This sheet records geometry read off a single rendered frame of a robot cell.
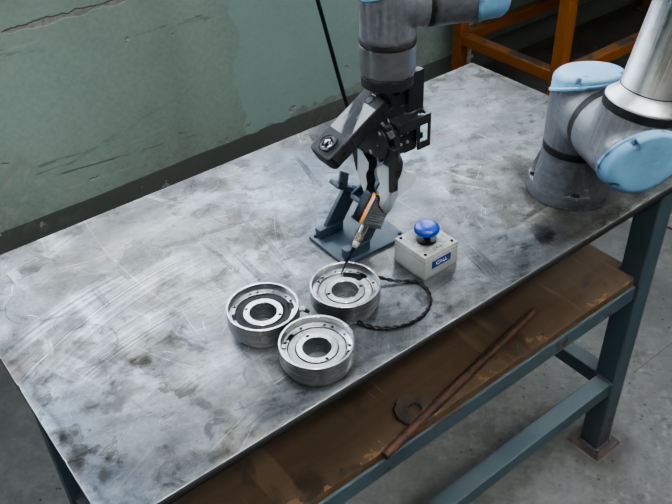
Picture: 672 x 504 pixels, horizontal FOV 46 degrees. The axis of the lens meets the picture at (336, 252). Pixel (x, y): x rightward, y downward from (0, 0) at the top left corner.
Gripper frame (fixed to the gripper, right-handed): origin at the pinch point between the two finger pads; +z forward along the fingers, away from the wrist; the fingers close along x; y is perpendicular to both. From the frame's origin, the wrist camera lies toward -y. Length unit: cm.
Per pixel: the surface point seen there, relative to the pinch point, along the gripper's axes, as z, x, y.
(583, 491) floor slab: 93, -18, 48
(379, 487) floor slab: 93, 13, 11
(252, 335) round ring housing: 10.1, -2.9, -24.5
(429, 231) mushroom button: 6.0, -4.5, 6.9
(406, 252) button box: 9.9, -2.5, 4.1
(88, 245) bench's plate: 13, 36, -33
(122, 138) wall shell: 65, 158, 18
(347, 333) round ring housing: 10.2, -10.7, -13.8
